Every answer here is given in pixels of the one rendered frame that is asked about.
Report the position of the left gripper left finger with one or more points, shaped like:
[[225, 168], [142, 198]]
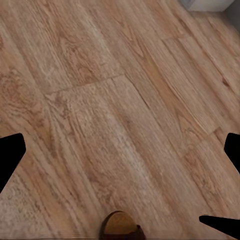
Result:
[[12, 150]]

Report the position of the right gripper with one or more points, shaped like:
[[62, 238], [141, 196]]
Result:
[[228, 226]]

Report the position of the sandal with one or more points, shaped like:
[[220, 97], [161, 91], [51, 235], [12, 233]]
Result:
[[120, 226]]

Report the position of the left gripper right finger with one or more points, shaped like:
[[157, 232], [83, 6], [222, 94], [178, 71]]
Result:
[[232, 149]]

